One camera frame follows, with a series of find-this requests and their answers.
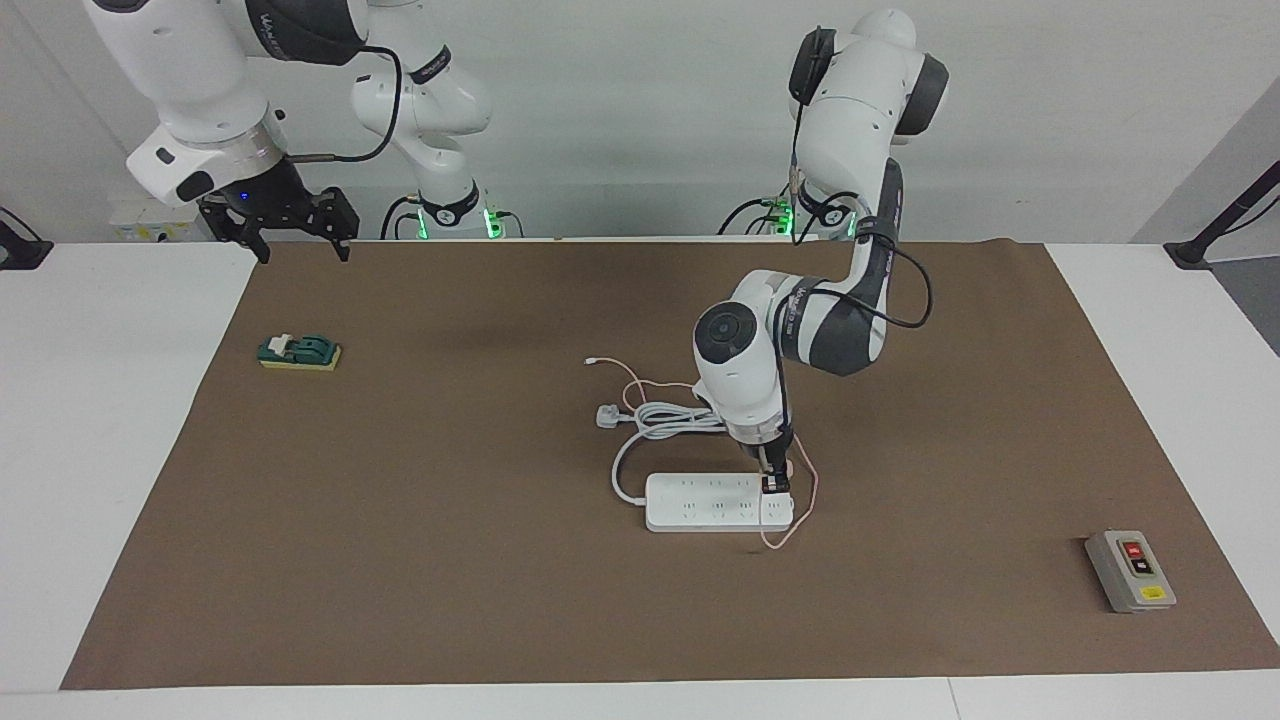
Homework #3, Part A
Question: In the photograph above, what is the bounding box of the white power strip cord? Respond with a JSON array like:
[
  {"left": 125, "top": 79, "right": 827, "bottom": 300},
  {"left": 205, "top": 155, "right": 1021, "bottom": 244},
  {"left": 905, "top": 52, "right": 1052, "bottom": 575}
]
[{"left": 596, "top": 402, "right": 733, "bottom": 507}]

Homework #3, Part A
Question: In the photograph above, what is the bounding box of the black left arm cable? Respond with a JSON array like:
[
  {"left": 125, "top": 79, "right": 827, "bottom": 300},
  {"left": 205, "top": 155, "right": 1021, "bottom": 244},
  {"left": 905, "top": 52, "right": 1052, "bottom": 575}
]
[{"left": 775, "top": 25, "right": 933, "bottom": 471}]

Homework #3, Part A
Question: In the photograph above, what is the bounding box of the black base cable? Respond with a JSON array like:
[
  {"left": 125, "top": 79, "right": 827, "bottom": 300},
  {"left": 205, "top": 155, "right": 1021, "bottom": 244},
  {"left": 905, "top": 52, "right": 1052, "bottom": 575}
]
[
  {"left": 380, "top": 195, "right": 426, "bottom": 241},
  {"left": 718, "top": 180, "right": 813, "bottom": 237}
]

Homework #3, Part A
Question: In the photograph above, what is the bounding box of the green knife switch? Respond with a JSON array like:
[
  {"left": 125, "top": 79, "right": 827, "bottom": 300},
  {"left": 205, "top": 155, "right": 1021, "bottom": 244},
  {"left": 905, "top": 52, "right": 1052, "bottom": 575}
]
[{"left": 257, "top": 333, "right": 343, "bottom": 372}]

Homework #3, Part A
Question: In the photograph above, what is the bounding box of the black clamp stand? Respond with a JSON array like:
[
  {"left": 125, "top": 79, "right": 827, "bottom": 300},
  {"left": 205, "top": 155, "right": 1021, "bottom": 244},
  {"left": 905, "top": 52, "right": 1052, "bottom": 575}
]
[
  {"left": 0, "top": 207, "right": 53, "bottom": 271},
  {"left": 1165, "top": 160, "right": 1280, "bottom": 269}
]

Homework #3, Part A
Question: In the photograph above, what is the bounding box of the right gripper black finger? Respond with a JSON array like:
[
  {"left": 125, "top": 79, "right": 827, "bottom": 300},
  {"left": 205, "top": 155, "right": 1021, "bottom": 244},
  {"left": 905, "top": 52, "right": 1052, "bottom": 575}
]
[
  {"left": 198, "top": 197, "right": 273, "bottom": 265},
  {"left": 315, "top": 187, "right": 361, "bottom": 263}
]

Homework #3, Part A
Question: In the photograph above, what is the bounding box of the black left base cable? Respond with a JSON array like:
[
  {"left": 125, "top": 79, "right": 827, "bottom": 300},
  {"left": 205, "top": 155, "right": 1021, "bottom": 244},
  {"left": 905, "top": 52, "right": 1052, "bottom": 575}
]
[{"left": 718, "top": 180, "right": 813, "bottom": 237}]

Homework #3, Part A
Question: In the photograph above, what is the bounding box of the white wall outlet box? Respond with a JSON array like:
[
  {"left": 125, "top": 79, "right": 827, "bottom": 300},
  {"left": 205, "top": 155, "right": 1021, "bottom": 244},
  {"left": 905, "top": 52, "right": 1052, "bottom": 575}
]
[{"left": 108, "top": 195, "right": 223, "bottom": 243}]

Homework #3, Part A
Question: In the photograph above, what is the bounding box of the white power strip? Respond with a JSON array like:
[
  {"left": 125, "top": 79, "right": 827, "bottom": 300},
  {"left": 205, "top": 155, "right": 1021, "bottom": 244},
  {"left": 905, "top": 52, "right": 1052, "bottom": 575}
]
[{"left": 644, "top": 472, "right": 797, "bottom": 534}]

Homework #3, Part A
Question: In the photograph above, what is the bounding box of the pink charging cable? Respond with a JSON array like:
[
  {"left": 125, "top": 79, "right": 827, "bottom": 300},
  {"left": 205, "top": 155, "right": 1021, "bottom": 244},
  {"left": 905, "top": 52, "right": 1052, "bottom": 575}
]
[{"left": 585, "top": 355, "right": 821, "bottom": 551}]

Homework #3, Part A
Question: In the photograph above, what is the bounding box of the grey on-off switch box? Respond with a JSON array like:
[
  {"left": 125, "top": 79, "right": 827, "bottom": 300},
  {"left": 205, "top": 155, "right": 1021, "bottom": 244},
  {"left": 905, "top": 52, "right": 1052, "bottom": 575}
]
[{"left": 1084, "top": 529, "right": 1178, "bottom": 614}]

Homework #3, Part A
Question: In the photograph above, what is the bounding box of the black right base cable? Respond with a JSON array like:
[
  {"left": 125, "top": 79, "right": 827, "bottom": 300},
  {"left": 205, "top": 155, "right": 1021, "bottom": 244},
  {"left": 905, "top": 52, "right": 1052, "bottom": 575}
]
[{"left": 380, "top": 195, "right": 426, "bottom": 241}]

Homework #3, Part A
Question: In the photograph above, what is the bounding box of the brown table mat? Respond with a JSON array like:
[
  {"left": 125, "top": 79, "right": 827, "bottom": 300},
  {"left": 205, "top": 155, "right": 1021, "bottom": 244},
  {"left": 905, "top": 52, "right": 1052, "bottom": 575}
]
[{"left": 60, "top": 240, "right": 1280, "bottom": 691}]

